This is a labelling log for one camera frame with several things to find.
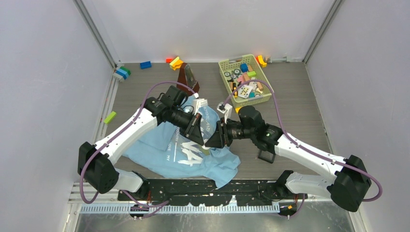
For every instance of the light blue printed t-shirt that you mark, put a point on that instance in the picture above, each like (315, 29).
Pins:
(165, 151)

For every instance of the blue toy brick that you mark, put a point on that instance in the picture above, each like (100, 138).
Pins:
(145, 65)

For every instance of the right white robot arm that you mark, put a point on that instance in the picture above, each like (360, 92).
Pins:
(342, 180)

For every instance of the brown metronome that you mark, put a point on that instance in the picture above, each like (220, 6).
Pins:
(187, 78)

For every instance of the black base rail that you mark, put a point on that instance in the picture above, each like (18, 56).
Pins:
(181, 192)

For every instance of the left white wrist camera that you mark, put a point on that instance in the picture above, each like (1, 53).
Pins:
(198, 103)

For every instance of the lime green toy brick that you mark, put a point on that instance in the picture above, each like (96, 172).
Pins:
(110, 117)

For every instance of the green plastic basket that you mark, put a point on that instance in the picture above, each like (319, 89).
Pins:
(245, 75)

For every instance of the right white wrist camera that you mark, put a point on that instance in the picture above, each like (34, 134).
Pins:
(226, 110)

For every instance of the yellow orange toy block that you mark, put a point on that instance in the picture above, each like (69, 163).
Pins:
(176, 63)

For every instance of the stacked blue green bricks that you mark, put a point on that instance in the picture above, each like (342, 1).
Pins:
(121, 73)

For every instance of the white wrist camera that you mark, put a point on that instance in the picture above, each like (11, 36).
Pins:
(198, 103)
(226, 110)

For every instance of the yellow red corner blocks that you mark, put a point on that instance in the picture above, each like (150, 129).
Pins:
(263, 61)

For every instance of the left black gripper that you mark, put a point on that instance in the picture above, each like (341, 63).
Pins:
(193, 131)

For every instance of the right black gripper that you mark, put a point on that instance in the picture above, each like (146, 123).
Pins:
(220, 137)

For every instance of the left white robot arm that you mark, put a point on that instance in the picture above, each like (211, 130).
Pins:
(96, 161)

